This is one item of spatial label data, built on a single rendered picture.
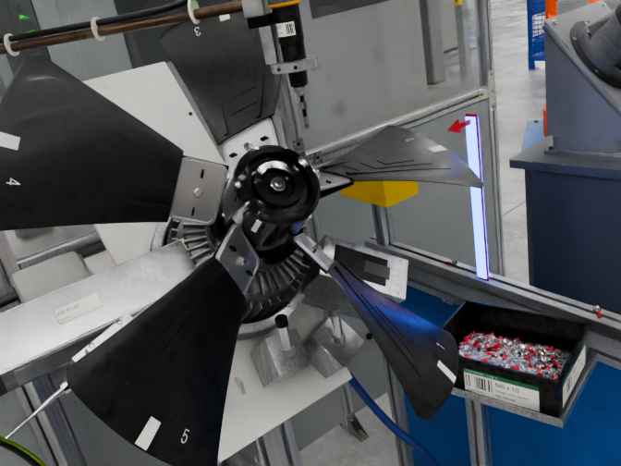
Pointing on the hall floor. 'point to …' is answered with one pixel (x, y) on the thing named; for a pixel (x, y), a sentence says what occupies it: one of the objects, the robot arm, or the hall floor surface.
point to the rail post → (396, 412)
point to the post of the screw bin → (479, 433)
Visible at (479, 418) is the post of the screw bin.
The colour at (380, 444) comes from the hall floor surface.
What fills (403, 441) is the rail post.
